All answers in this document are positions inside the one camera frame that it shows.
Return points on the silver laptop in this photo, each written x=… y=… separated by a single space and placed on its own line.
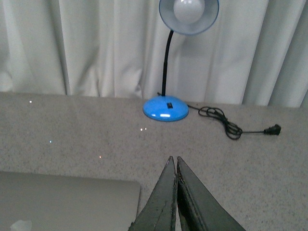
x=35 y=202

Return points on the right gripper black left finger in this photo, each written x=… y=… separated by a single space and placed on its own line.
x=159 y=213

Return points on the white curtain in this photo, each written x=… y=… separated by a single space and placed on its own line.
x=255 y=53

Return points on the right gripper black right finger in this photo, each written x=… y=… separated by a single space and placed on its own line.
x=198 y=209

